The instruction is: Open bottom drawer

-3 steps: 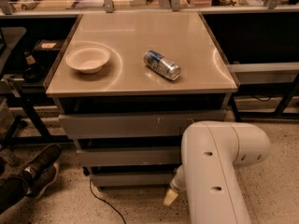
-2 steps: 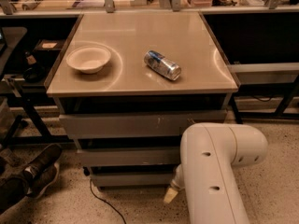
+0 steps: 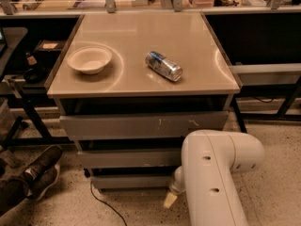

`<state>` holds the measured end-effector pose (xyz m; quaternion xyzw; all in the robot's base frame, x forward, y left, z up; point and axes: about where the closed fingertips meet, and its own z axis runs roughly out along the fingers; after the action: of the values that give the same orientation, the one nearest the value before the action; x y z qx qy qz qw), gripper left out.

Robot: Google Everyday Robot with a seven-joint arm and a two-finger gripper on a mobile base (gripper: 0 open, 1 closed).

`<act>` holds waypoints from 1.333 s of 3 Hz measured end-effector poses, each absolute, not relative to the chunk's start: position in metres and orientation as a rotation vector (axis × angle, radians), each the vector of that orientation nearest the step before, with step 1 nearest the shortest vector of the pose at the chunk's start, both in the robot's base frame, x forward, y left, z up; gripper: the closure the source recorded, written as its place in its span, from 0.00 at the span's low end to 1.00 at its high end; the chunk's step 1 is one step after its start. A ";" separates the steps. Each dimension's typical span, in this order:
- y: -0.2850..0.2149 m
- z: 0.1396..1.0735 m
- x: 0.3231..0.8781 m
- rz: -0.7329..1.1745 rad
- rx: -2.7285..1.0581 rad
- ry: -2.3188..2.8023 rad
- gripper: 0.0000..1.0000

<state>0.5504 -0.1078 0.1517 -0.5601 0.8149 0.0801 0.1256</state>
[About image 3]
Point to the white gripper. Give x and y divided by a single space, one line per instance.
177 187

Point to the grey bottom drawer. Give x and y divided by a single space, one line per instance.
130 181

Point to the grey drawer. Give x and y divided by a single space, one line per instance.
136 158
123 126
130 181

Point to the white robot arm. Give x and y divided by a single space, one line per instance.
209 158

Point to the grey middle drawer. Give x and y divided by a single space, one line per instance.
136 158

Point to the grey top drawer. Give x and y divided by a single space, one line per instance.
123 126

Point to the grey drawer cabinet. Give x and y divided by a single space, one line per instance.
127 85

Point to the black table leg right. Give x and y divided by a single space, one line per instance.
238 115

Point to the dark sneaker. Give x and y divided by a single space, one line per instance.
44 171

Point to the crushed silver blue can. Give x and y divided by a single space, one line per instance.
164 66

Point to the white paper bowl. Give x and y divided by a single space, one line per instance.
89 60

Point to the black headphones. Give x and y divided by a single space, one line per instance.
34 74

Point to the black desk frame left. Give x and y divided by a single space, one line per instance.
24 102

